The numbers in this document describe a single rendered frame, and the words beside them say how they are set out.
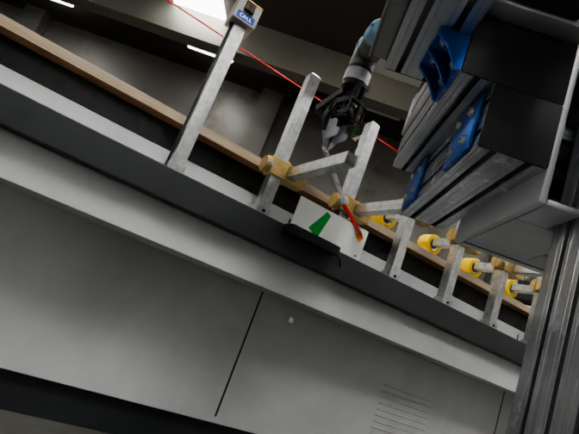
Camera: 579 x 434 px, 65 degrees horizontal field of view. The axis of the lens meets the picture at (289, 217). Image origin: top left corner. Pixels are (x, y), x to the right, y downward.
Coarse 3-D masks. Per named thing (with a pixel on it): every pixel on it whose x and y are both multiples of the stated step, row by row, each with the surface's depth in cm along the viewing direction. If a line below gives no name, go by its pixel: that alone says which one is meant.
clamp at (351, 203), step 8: (336, 192) 138; (328, 200) 140; (336, 200) 136; (352, 200) 139; (336, 208) 138; (344, 208) 137; (352, 208) 138; (352, 216) 139; (368, 216) 141; (360, 224) 144
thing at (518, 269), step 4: (476, 264) 186; (480, 264) 185; (484, 264) 183; (488, 264) 182; (516, 264) 171; (476, 268) 186; (480, 268) 184; (484, 268) 183; (488, 268) 182; (492, 268) 180; (516, 268) 171; (520, 268) 169; (524, 268) 168; (492, 272) 182; (516, 272) 171; (520, 272) 169; (524, 272) 167; (528, 272) 166; (532, 272) 164; (536, 272) 163
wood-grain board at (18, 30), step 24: (0, 24) 112; (48, 48) 117; (96, 72) 122; (120, 96) 129; (144, 96) 127; (168, 120) 133; (216, 144) 138; (312, 192) 152; (432, 264) 181; (480, 288) 190; (528, 312) 201
